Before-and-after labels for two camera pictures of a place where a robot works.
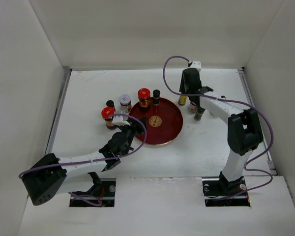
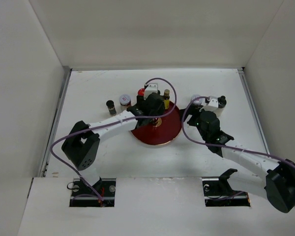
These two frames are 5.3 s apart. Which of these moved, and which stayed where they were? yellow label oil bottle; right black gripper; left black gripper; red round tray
Moved: right black gripper; yellow label oil bottle; left black gripper
Stayed: red round tray
